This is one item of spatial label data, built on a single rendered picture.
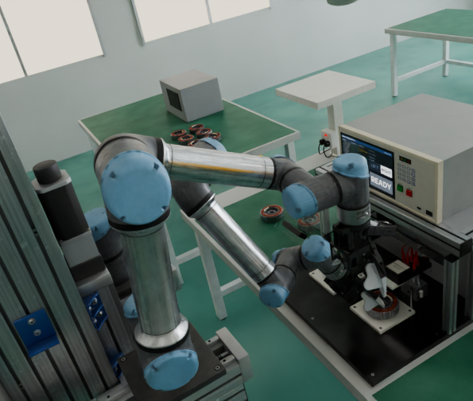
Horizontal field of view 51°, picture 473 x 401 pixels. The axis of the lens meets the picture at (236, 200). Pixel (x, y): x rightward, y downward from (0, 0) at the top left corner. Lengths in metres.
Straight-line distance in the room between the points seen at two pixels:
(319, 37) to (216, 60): 1.57
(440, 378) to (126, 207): 1.10
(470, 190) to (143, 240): 1.05
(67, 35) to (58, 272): 4.70
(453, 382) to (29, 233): 1.21
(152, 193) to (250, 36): 5.78
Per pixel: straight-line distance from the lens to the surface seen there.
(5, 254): 1.21
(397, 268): 1.71
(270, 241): 2.19
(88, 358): 1.42
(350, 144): 1.74
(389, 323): 1.72
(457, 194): 1.59
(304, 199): 1.03
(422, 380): 1.61
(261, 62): 6.69
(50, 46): 5.78
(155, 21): 6.04
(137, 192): 0.85
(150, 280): 0.97
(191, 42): 6.22
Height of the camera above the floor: 1.99
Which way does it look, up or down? 29 degrees down
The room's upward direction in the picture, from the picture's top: 12 degrees counter-clockwise
